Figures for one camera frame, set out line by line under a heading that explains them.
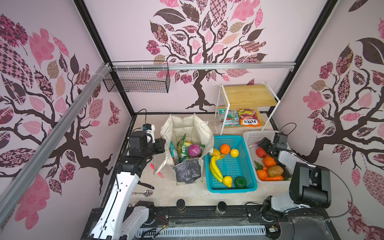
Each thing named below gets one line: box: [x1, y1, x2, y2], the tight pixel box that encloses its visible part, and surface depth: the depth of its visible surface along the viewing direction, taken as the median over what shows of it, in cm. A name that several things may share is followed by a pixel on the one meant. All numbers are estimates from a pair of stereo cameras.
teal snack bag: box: [169, 141, 180, 165], surface depth 83 cm
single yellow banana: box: [209, 154, 226, 183], surface depth 87 cm
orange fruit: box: [220, 143, 231, 155], surface depth 96 cm
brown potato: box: [267, 165, 284, 177], surface depth 83 cm
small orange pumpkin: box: [254, 160, 269, 181], surface depth 83 cm
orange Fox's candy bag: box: [237, 108, 261, 128], surface depth 94 cm
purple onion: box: [188, 144, 202, 158], surface depth 80 cm
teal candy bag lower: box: [218, 109, 241, 127], surface depth 94 cm
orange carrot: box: [261, 175, 284, 182], surface depth 83 cm
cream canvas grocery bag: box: [153, 113, 215, 185], surface depth 82 cm
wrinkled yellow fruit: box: [211, 148, 221, 157], surface depth 94 cm
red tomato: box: [256, 147, 268, 158], surface depth 92 cm
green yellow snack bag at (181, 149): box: [177, 133, 187, 163], surface depth 83 cm
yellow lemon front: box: [222, 175, 233, 188], surface depth 83 cm
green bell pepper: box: [234, 176, 247, 189], surface depth 81 cm
